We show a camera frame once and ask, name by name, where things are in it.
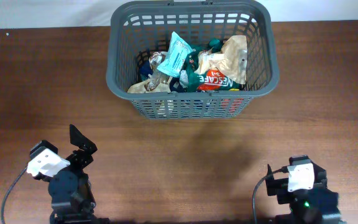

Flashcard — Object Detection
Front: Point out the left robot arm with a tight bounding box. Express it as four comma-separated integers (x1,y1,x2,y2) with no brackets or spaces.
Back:
25,124,110,223

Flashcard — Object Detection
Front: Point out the brown white snack bag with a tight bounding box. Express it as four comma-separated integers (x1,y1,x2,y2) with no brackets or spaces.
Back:
127,52,172,93

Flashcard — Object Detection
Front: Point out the right black cable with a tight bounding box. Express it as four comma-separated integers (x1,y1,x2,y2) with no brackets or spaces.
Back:
252,166,290,224

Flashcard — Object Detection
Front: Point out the blue tissue pack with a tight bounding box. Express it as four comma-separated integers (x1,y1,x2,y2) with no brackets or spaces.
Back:
139,61,154,82

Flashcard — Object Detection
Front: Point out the tan kraft paper pouch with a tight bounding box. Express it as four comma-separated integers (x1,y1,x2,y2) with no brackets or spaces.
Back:
195,35,247,85

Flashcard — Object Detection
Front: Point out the grey plastic basket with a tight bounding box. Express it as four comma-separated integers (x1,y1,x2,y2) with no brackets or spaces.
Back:
106,1,279,119

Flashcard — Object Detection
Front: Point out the green Nescafe coffee bag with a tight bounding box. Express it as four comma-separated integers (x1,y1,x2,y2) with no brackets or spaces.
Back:
170,39,242,93

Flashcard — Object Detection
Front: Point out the teal small packet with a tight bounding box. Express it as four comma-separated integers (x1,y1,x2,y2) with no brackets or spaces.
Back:
157,32,193,78

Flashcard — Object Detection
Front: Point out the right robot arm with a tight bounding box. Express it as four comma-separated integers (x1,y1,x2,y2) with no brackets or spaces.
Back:
265,155,345,224

